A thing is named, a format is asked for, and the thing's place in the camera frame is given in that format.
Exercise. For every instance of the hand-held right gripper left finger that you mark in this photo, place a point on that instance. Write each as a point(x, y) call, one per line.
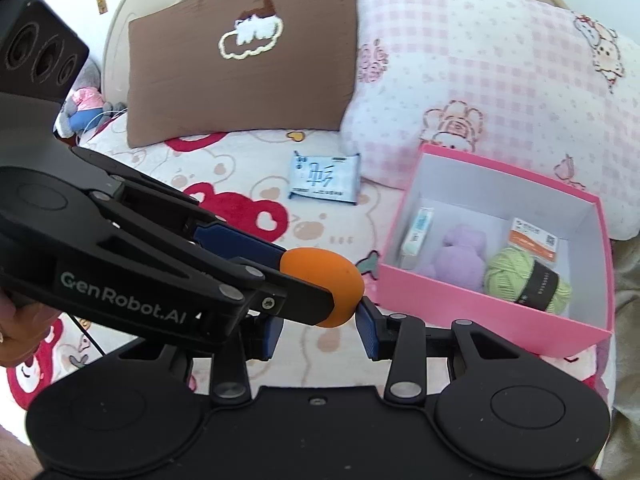
point(272, 340)

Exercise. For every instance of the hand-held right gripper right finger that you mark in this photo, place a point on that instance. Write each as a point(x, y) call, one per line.
point(367, 332)

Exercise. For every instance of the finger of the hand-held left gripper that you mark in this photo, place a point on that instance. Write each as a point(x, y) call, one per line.
point(240, 242)
point(290, 305)

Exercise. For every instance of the orange makeup sponge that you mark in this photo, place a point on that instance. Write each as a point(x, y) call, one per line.
point(320, 275)

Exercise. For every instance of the pink cardboard box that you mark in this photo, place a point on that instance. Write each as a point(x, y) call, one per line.
point(475, 315)

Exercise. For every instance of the small white box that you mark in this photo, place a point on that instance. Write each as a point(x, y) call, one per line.
point(417, 235)

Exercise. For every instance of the green yarn ball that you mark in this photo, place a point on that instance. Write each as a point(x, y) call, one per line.
point(505, 275)

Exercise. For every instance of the person's left hand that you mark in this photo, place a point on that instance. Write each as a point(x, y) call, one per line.
point(20, 330)

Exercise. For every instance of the bear printed blanket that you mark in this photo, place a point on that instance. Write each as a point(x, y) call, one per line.
point(240, 170)

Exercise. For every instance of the blue tissue pack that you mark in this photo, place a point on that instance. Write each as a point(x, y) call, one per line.
point(325, 180)

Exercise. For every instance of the brown pillow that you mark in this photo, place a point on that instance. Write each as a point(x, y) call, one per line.
point(200, 95)

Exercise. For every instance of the grey stuffed toy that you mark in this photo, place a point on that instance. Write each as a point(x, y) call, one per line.
point(82, 105)

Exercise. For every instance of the orange white card box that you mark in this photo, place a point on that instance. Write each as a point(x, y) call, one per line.
point(530, 237)

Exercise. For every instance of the beige satin cloth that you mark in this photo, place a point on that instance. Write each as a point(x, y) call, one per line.
point(625, 360)

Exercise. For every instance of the pink checked pillow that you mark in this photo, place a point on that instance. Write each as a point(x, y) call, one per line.
point(475, 60)

